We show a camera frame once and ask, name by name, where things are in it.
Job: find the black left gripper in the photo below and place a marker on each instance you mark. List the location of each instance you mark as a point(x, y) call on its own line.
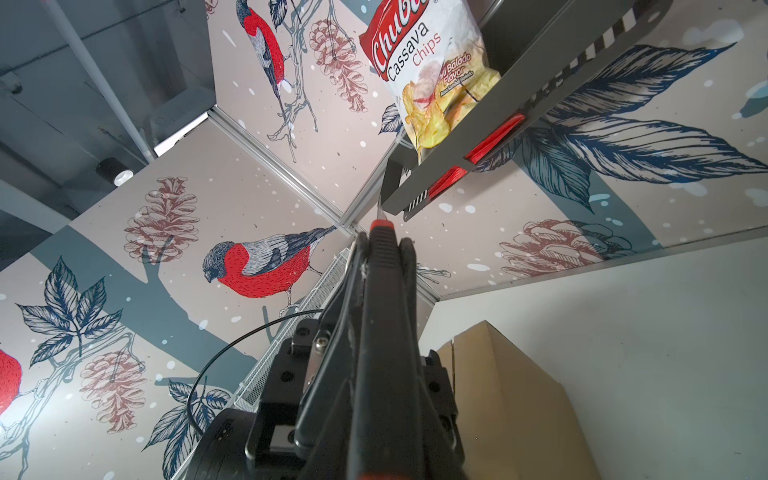
point(323, 457)

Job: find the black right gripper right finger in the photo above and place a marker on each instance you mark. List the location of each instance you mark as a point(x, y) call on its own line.
point(441, 442)

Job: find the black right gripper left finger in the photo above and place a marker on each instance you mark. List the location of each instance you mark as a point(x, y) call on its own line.
point(333, 353)

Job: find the brown cardboard express box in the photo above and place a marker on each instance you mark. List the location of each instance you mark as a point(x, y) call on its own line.
point(514, 419)

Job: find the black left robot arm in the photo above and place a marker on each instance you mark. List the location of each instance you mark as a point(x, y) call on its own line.
point(222, 444)

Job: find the Chuba cassava chips bag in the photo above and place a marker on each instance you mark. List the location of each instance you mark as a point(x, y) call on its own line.
point(432, 57)

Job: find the black wire wall basket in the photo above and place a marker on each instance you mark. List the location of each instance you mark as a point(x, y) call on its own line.
point(545, 51)

